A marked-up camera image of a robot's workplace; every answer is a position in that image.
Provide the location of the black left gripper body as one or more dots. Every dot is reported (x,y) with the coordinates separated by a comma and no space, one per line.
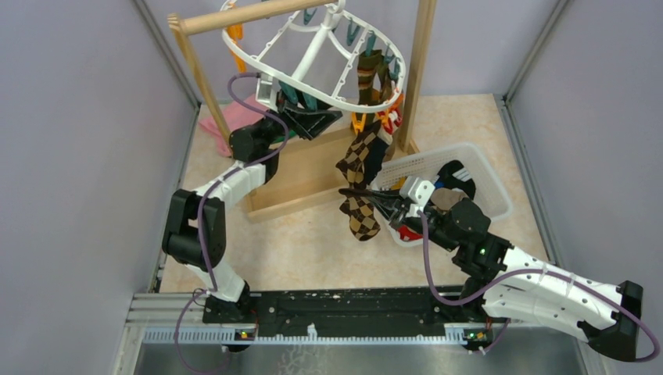
(287,114)

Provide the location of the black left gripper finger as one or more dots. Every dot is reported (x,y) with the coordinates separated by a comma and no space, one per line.
(290,108)
(309,125)

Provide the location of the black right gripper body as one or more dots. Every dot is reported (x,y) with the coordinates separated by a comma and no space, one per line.
(403,216)

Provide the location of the brown argyle sock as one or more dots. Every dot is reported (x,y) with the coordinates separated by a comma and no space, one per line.
(352,164)
(361,213)

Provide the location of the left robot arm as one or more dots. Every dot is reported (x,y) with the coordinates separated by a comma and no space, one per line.
(195,231)

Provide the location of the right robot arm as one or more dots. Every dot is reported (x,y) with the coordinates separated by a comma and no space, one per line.
(505,282)

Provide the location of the teal clothes clip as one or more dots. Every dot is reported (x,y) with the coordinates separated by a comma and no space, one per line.
(310,102)

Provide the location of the orange clothes clip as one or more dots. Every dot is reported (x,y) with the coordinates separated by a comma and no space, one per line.
(358,121)

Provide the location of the wooden hanger rack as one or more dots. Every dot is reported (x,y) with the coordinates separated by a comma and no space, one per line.
(310,176)

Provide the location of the white round clip hanger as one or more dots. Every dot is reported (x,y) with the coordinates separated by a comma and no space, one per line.
(347,33)

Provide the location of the white plastic laundry basket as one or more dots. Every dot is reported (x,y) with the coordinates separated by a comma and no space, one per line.
(491,195)

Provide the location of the pink cloth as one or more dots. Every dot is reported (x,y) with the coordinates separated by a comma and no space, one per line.
(236,116)

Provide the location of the black sock in basket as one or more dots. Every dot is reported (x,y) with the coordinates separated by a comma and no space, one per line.
(454,176)

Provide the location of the navy white red hanging sock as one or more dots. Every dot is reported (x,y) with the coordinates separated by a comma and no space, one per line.
(380,145)

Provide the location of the olive striped hanging sock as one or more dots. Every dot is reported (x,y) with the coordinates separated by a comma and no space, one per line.
(367,68)

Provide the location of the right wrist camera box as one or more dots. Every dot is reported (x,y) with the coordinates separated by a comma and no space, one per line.
(417,189)

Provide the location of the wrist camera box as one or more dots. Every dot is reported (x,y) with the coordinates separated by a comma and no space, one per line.
(266,94)
(417,189)

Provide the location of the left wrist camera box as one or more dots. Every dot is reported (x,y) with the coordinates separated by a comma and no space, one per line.
(266,94)

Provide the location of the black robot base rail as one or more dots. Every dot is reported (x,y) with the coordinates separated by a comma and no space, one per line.
(392,314)

